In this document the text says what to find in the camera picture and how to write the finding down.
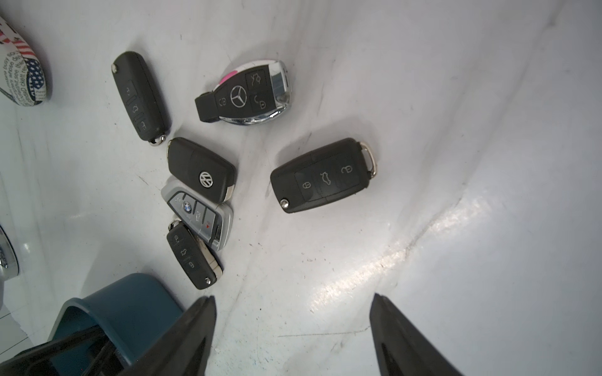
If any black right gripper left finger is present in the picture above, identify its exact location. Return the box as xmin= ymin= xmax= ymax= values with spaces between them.
xmin=121 ymin=296 xmax=217 ymax=376

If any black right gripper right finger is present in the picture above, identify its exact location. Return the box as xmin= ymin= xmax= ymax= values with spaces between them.
xmin=369 ymin=294 xmax=460 ymax=376

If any black flip key fob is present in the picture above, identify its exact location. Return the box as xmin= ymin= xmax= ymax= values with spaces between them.
xmin=166 ymin=219 xmax=224 ymax=290

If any black car key fob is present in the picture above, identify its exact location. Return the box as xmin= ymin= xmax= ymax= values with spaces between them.
xmin=271 ymin=138 xmax=377 ymax=214

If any teal storage box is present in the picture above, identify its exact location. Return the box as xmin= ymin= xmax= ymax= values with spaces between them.
xmin=0 ymin=273 xmax=185 ymax=376

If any silver BMW smart key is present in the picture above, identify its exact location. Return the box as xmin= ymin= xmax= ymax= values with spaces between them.
xmin=161 ymin=176 xmax=234 ymax=252

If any black VW key fob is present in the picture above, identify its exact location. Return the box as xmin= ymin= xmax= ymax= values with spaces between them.
xmin=167 ymin=137 xmax=237 ymax=204

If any black slim key fob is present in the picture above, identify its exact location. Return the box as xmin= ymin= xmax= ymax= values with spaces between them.
xmin=111 ymin=51 xmax=170 ymax=147

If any silver Mercedes key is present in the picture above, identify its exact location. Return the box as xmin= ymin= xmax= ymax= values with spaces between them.
xmin=194 ymin=59 xmax=292 ymax=125

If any silver chrome cup stand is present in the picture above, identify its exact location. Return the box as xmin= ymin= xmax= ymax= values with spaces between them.
xmin=0 ymin=228 xmax=20 ymax=282

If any flag print can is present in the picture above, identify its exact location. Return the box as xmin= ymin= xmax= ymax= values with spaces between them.
xmin=1 ymin=19 xmax=47 ymax=107

